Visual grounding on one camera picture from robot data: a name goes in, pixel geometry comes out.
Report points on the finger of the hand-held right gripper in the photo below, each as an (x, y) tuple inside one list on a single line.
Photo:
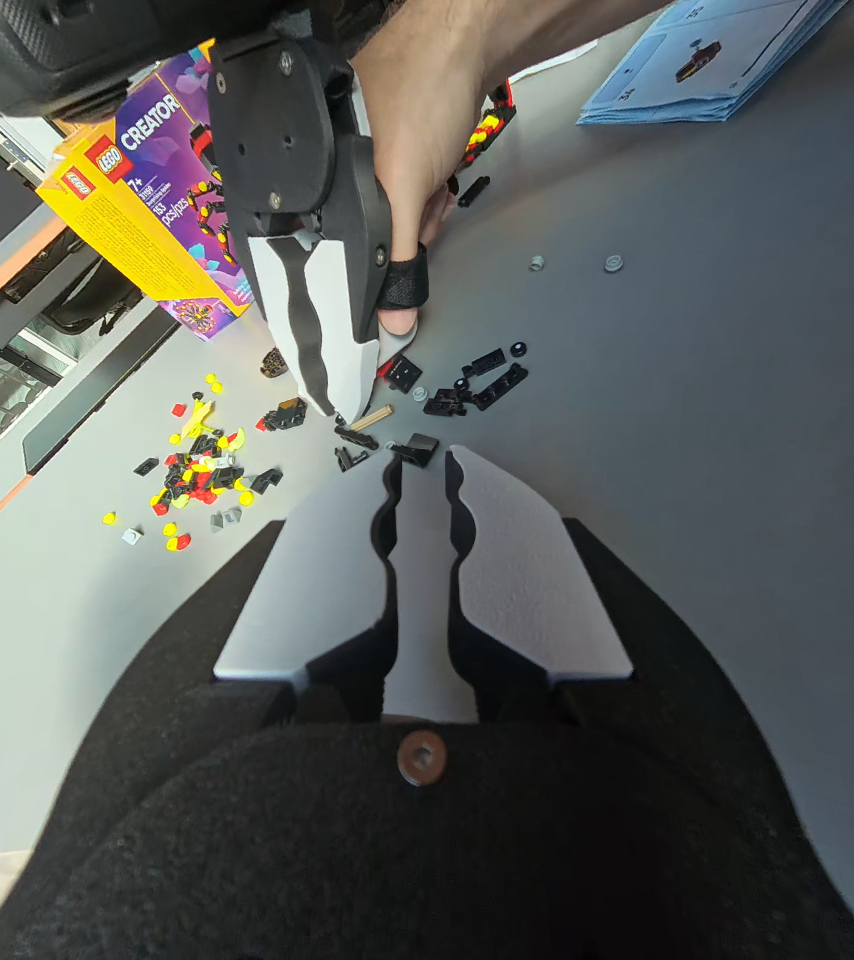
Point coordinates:
[(341, 360), (273, 292)]

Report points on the black sloped brick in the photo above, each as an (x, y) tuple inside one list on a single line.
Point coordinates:
[(416, 450)]

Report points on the person's right forearm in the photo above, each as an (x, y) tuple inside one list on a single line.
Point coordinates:
[(517, 30)]

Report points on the long black brick plate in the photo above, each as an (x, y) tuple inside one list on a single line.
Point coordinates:
[(473, 192)]

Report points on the grey desk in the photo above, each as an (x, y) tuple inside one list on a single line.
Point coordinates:
[(697, 375)]

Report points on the black narrow brick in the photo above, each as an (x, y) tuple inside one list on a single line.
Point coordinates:
[(356, 437)]

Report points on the black bag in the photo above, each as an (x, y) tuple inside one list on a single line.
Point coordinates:
[(93, 300)]

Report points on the yellow purple brick set box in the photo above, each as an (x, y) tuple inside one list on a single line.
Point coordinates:
[(134, 217)]

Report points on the black brick with red part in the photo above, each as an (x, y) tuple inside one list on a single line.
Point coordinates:
[(401, 373)]

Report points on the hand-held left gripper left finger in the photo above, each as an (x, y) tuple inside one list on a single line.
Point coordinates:
[(307, 585)]

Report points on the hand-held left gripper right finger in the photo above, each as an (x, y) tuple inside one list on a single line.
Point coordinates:
[(539, 585)]

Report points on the tan brick bar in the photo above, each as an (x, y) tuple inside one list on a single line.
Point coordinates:
[(371, 418)]

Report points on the black brick plate with holes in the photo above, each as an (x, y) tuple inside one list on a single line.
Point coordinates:
[(500, 386)]

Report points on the red yellow black brick assembly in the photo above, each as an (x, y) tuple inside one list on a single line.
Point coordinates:
[(498, 120)]

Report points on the black and brown brick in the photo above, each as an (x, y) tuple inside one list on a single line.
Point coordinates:
[(284, 415)]

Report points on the blue instruction booklet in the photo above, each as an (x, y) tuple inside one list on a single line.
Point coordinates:
[(697, 82)]

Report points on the black brick with studs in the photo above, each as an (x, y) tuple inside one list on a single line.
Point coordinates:
[(446, 400)]

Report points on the black clip brick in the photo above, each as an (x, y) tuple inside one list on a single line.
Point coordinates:
[(350, 459)]

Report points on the pile of small bricks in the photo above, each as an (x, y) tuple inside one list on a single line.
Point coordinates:
[(198, 472)]

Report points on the person's right hand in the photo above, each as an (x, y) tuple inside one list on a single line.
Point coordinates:
[(427, 135)]

